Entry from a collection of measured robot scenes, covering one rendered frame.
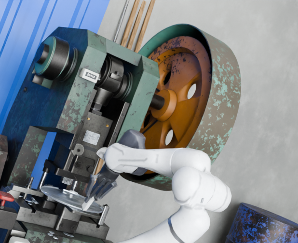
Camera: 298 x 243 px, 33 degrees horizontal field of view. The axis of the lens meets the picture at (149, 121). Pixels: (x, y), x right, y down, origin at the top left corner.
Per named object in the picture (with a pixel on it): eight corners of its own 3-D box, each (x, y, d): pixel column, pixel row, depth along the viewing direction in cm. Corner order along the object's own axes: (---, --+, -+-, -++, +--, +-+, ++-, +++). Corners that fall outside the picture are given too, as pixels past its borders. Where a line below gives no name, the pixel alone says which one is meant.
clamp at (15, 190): (41, 204, 226) (49, 182, 226) (6, 195, 217) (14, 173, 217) (37, 200, 231) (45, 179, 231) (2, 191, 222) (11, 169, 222)
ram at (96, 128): (95, 181, 227) (119, 119, 227) (66, 172, 219) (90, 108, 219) (80, 170, 241) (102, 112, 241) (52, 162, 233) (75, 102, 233)
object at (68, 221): (90, 246, 212) (101, 216, 212) (60, 239, 204) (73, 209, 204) (68, 224, 233) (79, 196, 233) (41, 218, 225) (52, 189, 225)
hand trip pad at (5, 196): (8, 217, 195) (15, 198, 195) (-7, 213, 192) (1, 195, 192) (4, 210, 201) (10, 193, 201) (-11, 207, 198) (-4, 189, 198)
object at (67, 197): (87, 196, 243) (87, 195, 243) (113, 218, 218) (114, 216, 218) (32, 182, 227) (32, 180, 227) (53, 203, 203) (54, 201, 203)
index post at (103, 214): (103, 225, 232) (111, 206, 232) (97, 224, 230) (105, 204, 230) (101, 223, 234) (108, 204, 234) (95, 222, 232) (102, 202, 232)
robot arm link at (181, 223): (195, 250, 160) (237, 222, 152) (158, 236, 150) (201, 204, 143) (182, 201, 173) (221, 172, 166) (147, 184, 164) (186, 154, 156)
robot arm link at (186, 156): (214, 142, 158) (246, 162, 167) (175, 142, 171) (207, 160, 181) (198, 202, 152) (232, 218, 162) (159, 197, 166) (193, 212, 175)
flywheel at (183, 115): (267, 87, 223) (197, 32, 281) (236, 71, 212) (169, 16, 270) (182, 213, 243) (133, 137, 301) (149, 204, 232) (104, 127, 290)
